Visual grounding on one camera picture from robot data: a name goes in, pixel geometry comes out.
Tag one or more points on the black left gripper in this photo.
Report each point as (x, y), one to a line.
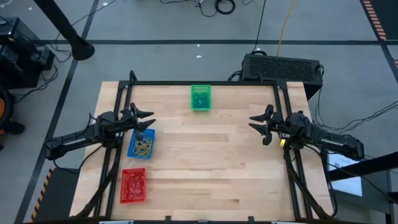
(127, 123)

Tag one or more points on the black caster foot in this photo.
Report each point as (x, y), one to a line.
(15, 128)

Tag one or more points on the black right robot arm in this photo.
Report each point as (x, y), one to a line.
(335, 143)

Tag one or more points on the computer monitor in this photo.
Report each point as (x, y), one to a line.
(348, 186)

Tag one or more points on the black mesh computer case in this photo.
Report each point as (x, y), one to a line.
(280, 68)

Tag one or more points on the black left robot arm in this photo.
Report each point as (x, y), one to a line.
(77, 141)

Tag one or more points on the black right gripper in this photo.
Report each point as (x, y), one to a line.
(276, 124)

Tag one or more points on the blue plastic basket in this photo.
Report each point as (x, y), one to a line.
(130, 154)

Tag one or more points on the green plastic basket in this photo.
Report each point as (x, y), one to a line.
(202, 88)

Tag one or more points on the orange black wheeled device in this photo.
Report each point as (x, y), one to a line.
(2, 109)

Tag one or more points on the black equipment rack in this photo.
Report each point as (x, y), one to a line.
(18, 62)

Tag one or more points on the black bar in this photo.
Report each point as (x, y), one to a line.
(373, 165)

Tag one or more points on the black pole stand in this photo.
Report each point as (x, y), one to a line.
(79, 49)

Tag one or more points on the red plastic basket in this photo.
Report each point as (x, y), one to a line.
(126, 186)

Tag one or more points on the black mat hazard stripes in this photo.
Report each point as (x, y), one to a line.
(62, 196)
(388, 12)

